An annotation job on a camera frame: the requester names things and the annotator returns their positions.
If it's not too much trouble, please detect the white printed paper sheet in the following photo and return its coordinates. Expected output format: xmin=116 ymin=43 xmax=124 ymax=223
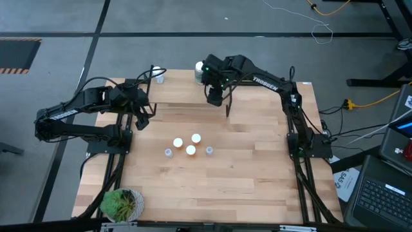
xmin=333 ymin=156 xmax=361 ymax=203

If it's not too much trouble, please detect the red object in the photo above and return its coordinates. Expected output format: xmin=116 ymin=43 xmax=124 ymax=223
xmin=402 ymin=141 xmax=412 ymax=162

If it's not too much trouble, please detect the black stand foot bar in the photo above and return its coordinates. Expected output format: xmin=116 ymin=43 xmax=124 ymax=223
xmin=330 ymin=146 xmax=381 ymax=174

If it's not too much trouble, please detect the black metal table frame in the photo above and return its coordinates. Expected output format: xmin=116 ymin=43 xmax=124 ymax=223
xmin=77 ymin=77 xmax=342 ymax=226

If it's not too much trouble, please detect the black floor stand foot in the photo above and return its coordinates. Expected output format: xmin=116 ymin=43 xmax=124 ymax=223
xmin=0 ymin=141 xmax=25 ymax=156

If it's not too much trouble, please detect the thin white floor cable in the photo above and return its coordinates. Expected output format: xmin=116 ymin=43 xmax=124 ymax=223
xmin=262 ymin=0 xmax=334 ymax=45

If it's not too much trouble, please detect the green potted plant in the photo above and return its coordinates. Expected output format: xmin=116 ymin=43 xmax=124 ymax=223
xmin=100 ymin=188 xmax=145 ymax=224

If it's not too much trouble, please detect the black power cable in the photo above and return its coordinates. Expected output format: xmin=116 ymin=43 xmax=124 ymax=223
xmin=318 ymin=104 xmax=347 ymax=136

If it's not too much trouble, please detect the dark grey laptop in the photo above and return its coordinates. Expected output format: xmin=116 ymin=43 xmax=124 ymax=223
xmin=378 ymin=84 xmax=412 ymax=177

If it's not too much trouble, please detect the black laptop with keyboard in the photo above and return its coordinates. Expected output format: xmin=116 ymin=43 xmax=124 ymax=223
xmin=344 ymin=154 xmax=412 ymax=231

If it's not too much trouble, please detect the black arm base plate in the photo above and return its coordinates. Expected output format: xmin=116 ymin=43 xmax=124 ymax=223
xmin=287 ymin=132 xmax=333 ymax=159
xmin=86 ymin=128 xmax=133 ymax=155

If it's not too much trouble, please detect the grey shoe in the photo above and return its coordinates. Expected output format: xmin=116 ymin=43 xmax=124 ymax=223
xmin=396 ymin=37 xmax=412 ymax=52

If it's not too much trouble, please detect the large green-labelled bottle white cap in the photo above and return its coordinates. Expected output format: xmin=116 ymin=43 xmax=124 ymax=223
xmin=194 ymin=61 xmax=207 ymax=85

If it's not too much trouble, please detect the yellow extension cable with plug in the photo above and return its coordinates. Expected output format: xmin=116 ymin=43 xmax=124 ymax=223
xmin=342 ymin=82 xmax=412 ymax=110

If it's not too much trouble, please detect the black mat with hazard stripes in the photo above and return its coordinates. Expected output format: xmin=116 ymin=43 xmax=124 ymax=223
xmin=0 ymin=37 xmax=42 ymax=75

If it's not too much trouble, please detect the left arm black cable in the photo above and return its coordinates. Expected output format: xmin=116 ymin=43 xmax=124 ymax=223
xmin=73 ymin=66 xmax=167 ymax=97

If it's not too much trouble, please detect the wooden shelf with black legs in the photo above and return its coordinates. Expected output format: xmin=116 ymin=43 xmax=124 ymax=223
xmin=146 ymin=66 xmax=234 ymax=119

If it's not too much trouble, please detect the light grey cable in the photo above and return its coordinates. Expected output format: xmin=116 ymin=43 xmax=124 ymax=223
xmin=346 ymin=109 xmax=412 ymax=146

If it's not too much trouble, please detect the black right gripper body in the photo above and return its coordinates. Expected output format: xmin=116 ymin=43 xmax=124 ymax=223
xmin=201 ymin=53 xmax=234 ymax=90

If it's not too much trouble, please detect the black desk frame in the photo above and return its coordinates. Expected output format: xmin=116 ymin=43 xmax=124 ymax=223
xmin=346 ymin=0 xmax=412 ymax=88

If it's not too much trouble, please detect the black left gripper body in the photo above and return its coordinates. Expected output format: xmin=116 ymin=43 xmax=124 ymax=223
xmin=124 ymin=84 xmax=149 ymax=113

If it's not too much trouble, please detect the yellow floor cable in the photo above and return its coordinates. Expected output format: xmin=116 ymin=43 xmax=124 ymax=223
xmin=305 ymin=0 xmax=352 ymax=17

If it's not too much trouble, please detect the black bar with silver brackets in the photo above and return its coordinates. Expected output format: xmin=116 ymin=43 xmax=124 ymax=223
xmin=0 ymin=218 xmax=412 ymax=232

